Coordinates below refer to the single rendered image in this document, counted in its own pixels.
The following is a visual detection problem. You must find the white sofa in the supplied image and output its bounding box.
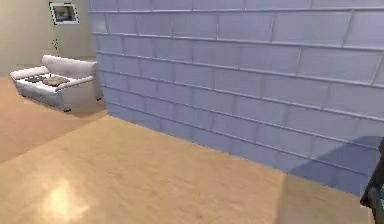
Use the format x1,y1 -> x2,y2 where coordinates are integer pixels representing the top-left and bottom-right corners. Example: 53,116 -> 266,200
9,54 -> 104,113

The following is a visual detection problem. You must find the brown cushion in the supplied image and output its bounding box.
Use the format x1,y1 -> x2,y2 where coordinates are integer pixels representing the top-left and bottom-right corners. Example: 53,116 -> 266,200
42,75 -> 70,88

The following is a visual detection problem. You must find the framed wall picture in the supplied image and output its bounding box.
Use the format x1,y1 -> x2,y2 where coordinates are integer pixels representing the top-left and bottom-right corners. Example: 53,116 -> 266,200
48,1 -> 81,26

